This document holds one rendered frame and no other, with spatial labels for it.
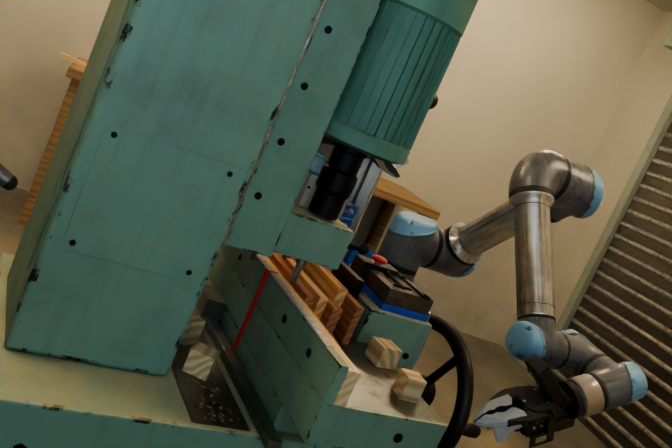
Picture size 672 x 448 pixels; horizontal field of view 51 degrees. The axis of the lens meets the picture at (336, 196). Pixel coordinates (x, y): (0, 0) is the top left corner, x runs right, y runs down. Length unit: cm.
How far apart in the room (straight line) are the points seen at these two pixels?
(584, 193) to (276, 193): 84
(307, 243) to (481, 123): 391
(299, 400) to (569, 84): 446
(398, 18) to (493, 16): 387
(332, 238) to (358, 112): 21
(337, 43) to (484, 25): 390
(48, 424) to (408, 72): 66
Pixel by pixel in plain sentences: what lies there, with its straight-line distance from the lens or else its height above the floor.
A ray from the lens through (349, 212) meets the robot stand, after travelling 196.
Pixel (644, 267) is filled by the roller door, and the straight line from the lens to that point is 471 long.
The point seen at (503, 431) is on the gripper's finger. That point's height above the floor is 83.
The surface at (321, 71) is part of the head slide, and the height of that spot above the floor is 128.
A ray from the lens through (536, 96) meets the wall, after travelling 512.
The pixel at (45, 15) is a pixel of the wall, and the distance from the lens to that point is 436.
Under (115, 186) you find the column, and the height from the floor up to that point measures 105.
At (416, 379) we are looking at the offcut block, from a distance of 104.
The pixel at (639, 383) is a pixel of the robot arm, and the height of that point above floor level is 99.
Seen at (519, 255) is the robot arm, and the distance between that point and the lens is 150.
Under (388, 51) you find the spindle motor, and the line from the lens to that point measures 103.
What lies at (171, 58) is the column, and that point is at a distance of 89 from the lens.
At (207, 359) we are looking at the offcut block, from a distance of 107.
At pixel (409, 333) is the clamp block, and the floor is 94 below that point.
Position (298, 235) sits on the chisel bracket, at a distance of 109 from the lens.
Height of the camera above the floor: 126
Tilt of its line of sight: 8 degrees down
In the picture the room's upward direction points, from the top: 24 degrees clockwise
